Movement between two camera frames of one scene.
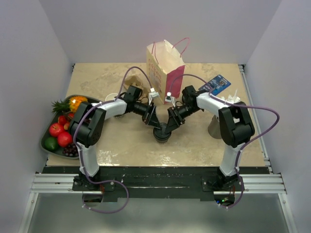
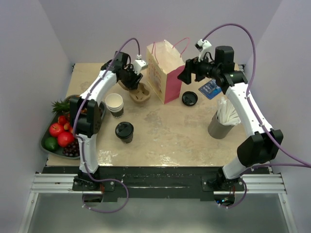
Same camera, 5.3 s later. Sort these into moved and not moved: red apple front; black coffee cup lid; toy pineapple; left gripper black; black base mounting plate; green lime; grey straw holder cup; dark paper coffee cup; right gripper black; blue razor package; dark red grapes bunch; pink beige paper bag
Moved: left gripper black; right gripper black; dark paper coffee cup; black coffee cup lid
Not moved: black base mounting plate; green lime; toy pineapple; grey straw holder cup; red apple front; pink beige paper bag; blue razor package; dark red grapes bunch
